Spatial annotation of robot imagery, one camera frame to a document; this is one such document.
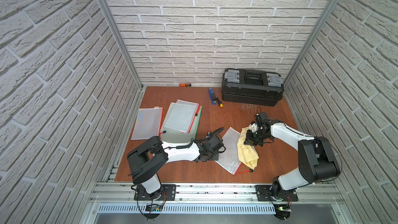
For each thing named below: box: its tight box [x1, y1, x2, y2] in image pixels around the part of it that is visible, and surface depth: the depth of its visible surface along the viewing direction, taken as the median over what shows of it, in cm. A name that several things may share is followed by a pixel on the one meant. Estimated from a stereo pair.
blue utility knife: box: [208, 87, 217, 106], surface depth 115 cm
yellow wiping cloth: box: [236, 123, 260, 171], surface depth 85 cm
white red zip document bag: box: [215, 126, 243, 175], surface depth 89 cm
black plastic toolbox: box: [220, 67, 285, 107], surface depth 102 cm
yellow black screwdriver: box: [214, 95, 224, 108], surface depth 111 cm
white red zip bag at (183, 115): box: [164, 99, 201, 134], surface depth 104 cm
